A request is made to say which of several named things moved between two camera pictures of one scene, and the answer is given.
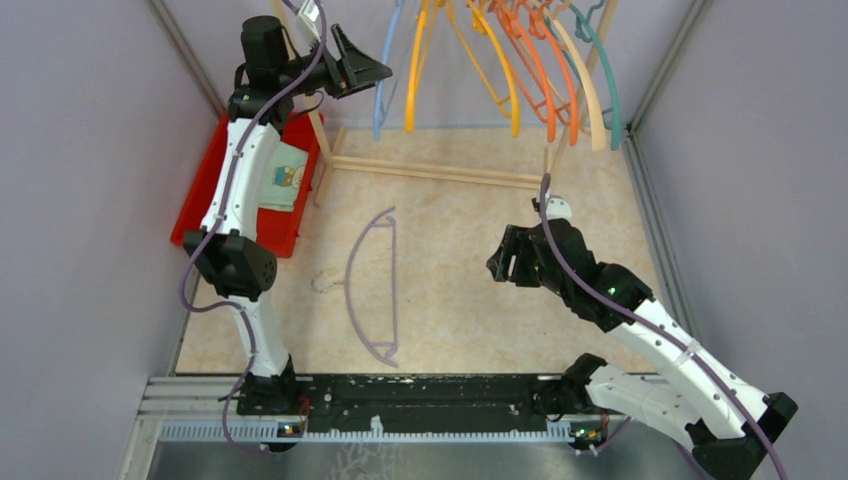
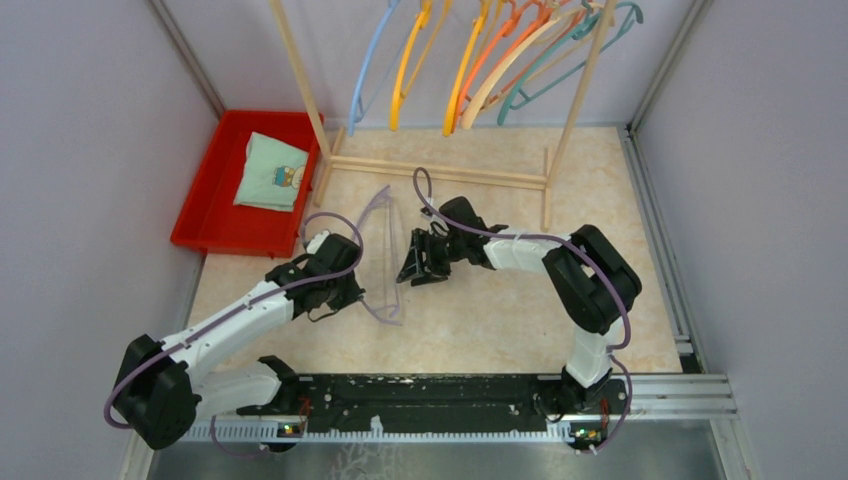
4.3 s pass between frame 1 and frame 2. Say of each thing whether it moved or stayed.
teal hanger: moved
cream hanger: moved
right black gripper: moved
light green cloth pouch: stayed
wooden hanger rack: stayed
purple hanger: moved
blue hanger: moved
